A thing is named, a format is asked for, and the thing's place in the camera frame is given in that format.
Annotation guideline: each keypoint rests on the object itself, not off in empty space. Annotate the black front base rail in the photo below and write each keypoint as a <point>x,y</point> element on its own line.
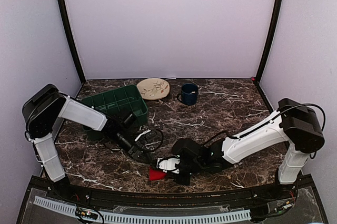
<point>261,200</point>

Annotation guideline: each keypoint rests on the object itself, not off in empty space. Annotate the black frame post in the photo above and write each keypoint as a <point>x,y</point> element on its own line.
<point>70,40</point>
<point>269,41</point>

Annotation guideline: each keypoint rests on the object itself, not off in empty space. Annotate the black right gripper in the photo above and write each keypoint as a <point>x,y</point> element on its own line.
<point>185,181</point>

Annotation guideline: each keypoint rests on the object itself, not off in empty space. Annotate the beige floral ceramic plate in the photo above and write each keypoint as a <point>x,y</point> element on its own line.
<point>153,88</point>

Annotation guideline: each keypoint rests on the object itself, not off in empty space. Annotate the circuit board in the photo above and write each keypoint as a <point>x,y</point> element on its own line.
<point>284,207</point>
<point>85,214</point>

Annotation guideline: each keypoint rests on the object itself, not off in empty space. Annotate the dark blue enamel mug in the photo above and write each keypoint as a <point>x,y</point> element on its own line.
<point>188,94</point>

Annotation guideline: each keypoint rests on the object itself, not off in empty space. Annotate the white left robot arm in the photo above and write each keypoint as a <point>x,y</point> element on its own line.
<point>42,111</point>

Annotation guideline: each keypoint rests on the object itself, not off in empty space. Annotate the green plastic divided crate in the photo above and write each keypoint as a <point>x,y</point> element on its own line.
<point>120,100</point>

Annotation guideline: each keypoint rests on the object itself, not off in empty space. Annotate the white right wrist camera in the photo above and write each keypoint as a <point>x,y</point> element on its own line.
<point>168,164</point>

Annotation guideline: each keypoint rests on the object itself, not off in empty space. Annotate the red white sock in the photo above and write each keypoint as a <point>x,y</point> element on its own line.
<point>156,174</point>

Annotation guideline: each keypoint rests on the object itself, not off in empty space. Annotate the right circuit board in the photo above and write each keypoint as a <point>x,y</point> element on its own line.
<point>284,207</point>

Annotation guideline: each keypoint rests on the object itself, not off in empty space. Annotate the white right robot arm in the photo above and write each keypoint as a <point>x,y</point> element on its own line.
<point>291,122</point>

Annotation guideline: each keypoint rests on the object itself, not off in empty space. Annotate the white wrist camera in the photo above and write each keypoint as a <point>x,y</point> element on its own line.
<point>142,134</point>
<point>168,164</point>

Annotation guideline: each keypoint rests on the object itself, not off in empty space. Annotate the left circuit board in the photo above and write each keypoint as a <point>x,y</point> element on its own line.
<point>85,214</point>

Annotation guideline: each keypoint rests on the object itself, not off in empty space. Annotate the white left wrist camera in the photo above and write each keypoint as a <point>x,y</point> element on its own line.
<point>142,134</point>

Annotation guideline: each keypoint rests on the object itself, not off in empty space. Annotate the black right frame post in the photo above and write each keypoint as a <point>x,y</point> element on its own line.
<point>269,41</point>

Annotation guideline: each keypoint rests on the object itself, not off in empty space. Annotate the white slotted cable duct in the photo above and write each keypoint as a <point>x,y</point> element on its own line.
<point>143,215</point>

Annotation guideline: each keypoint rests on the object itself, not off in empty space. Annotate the black left frame post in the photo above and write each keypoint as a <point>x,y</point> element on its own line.
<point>70,40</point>

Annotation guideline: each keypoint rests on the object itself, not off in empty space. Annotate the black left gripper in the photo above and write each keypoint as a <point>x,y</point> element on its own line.
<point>138,148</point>

